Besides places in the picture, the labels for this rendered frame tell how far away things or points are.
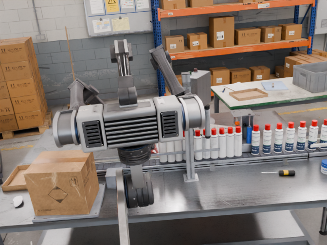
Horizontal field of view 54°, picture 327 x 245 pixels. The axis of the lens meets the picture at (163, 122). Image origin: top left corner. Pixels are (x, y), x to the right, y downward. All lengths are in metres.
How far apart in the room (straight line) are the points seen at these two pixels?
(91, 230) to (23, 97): 2.89
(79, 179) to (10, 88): 3.53
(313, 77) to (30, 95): 3.79
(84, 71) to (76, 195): 4.77
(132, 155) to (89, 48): 5.11
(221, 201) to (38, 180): 0.98
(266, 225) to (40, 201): 1.65
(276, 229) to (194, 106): 1.58
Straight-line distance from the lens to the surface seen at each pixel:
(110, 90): 6.44
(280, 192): 1.94
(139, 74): 6.37
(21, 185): 2.22
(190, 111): 1.25
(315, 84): 3.68
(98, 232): 2.67
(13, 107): 5.24
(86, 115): 1.20
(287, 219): 2.74
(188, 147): 1.90
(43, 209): 1.88
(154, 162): 2.12
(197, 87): 1.75
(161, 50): 1.67
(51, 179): 1.75
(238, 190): 1.92
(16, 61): 5.02
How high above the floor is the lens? 1.93
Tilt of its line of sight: 23 degrees down
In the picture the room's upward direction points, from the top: 5 degrees counter-clockwise
